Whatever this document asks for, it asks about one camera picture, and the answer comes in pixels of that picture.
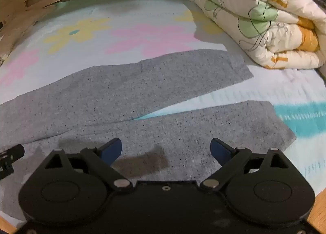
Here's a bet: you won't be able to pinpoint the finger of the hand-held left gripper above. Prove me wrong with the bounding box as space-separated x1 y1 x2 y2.
0 144 25 161

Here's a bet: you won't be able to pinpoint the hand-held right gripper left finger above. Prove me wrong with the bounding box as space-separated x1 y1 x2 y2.
44 137 133 191

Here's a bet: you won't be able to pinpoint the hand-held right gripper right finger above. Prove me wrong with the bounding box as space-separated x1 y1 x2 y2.
200 137 291 191

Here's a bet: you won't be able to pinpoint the grey pants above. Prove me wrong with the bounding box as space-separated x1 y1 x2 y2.
0 49 297 222

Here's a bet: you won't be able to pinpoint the stacked floral pillows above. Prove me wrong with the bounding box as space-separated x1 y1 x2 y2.
188 0 326 70

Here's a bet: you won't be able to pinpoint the floral bed sheet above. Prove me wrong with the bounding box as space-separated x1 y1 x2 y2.
0 0 326 225

